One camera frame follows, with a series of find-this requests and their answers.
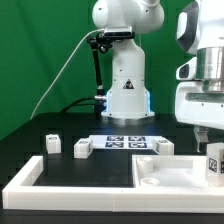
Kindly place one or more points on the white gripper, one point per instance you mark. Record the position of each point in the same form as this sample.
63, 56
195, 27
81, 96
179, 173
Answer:
193, 106

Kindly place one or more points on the white square tabletop part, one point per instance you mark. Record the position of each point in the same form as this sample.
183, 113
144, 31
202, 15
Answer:
172, 175

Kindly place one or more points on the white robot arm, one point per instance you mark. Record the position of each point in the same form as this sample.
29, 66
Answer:
200, 32

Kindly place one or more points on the fiducial marker sheet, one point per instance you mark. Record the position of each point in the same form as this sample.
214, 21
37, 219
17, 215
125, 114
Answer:
121, 142

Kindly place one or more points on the white U-shaped obstacle fence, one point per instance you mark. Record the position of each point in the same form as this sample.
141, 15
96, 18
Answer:
21, 193

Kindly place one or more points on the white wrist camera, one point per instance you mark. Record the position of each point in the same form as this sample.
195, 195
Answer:
187, 71

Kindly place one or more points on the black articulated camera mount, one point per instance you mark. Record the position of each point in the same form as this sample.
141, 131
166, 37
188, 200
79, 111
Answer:
97, 63

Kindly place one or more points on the black camera on mount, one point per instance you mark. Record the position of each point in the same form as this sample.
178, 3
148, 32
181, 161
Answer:
119, 35

